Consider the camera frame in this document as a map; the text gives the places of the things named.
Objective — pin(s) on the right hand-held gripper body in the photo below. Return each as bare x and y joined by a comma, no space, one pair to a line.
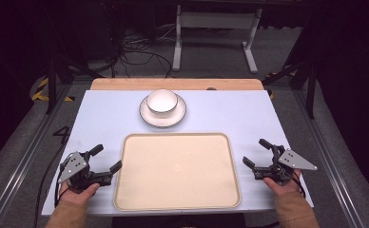
284,166

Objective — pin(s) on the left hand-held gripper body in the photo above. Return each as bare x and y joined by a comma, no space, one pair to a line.
78,171

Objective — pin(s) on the beige tray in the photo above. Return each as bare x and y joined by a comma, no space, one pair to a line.
177,172

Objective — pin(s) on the white plate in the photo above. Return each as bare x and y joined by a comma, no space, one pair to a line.
173,118

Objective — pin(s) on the white bowl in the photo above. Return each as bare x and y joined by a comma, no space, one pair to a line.
162,101

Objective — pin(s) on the person's right hand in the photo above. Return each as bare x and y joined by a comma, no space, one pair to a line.
282,186

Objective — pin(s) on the person's left hand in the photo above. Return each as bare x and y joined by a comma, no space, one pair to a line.
78,195

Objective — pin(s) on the black tripod stand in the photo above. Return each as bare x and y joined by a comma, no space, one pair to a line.
300,76
62,69

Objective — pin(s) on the wooden board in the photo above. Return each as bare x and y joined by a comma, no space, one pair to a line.
177,84

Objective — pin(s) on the white metal stand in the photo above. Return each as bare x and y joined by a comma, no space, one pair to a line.
216,34

